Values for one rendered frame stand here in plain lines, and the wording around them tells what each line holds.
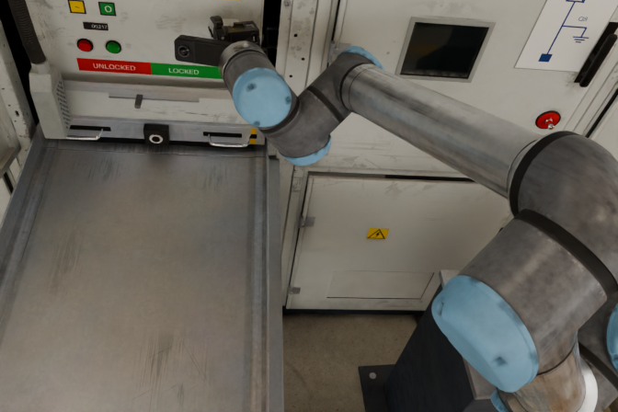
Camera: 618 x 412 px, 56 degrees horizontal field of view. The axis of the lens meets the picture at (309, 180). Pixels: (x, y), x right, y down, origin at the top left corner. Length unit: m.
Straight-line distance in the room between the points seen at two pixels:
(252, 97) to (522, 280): 0.54
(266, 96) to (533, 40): 0.64
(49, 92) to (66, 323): 0.48
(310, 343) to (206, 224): 0.92
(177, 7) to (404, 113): 0.61
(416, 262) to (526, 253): 1.38
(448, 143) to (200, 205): 0.78
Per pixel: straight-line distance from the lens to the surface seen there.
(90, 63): 1.42
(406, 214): 1.72
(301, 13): 1.23
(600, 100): 1.59
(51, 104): 1.37
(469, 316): 0.57
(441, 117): 0.79
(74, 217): 1.43
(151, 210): 1.41
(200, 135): 1.50
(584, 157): 0.64
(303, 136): 1.02
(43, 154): 1.57
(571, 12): 1.35
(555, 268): 0.58
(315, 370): 2.14
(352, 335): 2.21
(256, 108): 0.96
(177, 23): 1.31
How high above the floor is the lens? 1.96
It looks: 49 degrees down
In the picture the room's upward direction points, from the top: 10 degrees clockwise
